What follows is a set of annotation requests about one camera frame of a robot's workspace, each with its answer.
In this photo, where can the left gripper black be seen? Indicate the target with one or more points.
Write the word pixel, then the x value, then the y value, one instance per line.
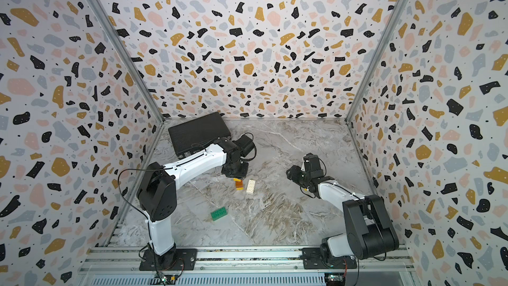
pixel 227 172

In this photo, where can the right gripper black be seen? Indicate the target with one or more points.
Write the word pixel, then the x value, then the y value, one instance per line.
pixel 294 170

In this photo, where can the orange lego brick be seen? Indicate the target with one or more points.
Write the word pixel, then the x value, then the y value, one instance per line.
pixel 239 185

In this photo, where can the white lego brick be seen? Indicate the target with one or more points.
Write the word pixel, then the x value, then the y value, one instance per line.
pixel 250 187

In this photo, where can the green lego brick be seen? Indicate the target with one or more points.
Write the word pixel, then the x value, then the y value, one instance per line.
pixel 219 213

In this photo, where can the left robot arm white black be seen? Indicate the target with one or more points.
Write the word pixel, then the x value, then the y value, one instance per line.
pixel 157 193

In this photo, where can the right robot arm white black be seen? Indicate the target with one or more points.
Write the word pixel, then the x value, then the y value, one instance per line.
pixel 369 232

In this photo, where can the black briefcase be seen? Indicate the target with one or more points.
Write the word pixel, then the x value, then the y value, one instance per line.
pixel 197 134

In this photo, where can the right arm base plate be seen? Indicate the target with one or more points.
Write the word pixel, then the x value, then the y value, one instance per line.
pixel 320 259

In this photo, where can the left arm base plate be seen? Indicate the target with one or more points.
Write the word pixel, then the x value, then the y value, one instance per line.
pixel 168 259

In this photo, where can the aluminium mounting rail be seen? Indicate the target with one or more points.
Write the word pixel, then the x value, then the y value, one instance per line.
pixel 245 265

